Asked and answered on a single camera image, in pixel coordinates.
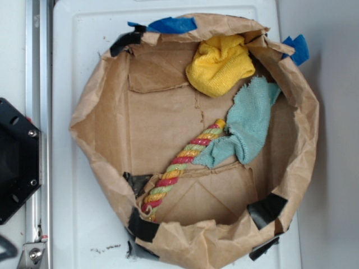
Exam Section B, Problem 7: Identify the yellow cloth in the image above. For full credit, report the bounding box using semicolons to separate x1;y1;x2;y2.
186;34;255;98

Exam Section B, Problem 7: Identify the blue tape strip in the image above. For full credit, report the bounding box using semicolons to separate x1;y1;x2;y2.
282;34;310;66
127;17;197;34

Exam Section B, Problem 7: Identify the black tape bottom right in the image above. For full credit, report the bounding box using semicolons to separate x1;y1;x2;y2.
247;193;288;230

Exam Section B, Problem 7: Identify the black tape lower right edge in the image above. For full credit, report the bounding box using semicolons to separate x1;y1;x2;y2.
249;236;279;261

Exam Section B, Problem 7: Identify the black tape bottom left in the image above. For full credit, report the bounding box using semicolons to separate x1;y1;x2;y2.
127;207;160;243

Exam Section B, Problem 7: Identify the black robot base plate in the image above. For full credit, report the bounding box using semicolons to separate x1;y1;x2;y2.
0;98;41;225

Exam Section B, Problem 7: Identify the brown paper bag bin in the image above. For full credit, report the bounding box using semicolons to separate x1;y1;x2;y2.
70;13;319;268

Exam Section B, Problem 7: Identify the multicolored twisted rope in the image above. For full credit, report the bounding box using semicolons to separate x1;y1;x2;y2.
141;119;227;222

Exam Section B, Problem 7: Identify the blue tape strip right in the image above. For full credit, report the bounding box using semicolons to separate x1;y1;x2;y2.
282;34;310;66

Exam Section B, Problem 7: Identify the black tape inside bag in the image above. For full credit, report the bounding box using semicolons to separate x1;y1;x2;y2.
123;172;153;197

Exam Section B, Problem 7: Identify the black tape top left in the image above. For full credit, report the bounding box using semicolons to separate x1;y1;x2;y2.
110;25;147;57

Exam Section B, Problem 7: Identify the aluminium extrusion rail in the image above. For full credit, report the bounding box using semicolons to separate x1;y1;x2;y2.
25;1;55;268

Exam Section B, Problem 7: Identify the blue tape strip top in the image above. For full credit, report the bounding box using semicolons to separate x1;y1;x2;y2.
127;17;197;34

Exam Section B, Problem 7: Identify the teal cloth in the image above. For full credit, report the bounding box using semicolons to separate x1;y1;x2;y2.
192;76;281;168

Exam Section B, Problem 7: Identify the metal corner bracket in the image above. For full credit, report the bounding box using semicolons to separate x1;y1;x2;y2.
17;242;46;269

